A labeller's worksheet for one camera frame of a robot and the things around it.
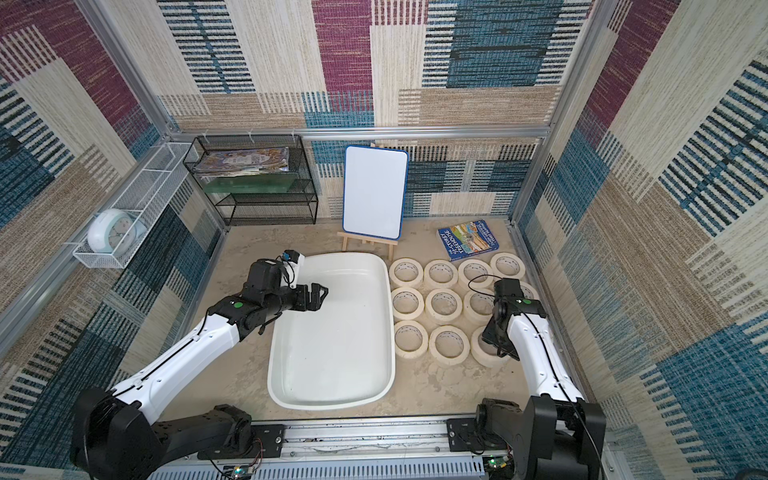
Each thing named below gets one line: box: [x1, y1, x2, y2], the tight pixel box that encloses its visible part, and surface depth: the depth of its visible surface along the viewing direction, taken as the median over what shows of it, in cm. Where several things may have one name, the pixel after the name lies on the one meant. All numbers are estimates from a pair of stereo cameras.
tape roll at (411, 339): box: [394, 320, 429, 360], surface depth 91 cm
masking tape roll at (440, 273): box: [424, 259, 458, 289], surface depth 104 cm
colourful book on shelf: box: [194, 147, 290, 177], surface depth 83 cm
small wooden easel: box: [337, 231, 399, 262], surface depth 108 cm
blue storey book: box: [437, 219, 500, 262], surface depth 114 cm
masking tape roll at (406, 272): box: [388, 257, 423, 287], surface depth 105 cm
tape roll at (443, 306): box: [425, 288, 463, 325], surface depth 96 cm
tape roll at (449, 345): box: [428, 325, 471, 365], surface depth 89 cm
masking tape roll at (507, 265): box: [490, 252, 526, 279], surface depth 107 cm
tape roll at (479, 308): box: [464, 291, 495, 324], surface depth 96 cm
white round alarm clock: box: [87, 208, 147, 256], surface depth 65 cm
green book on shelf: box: [202, 174, 298, 194], surface depth 96 cm
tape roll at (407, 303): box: [391, 287, 425, 320], surface depth 98 cm
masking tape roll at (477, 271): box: [458, 259, 494, 289], surface depth 104 cm
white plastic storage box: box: [267, 253, 396, 410], surface depth 89 cm
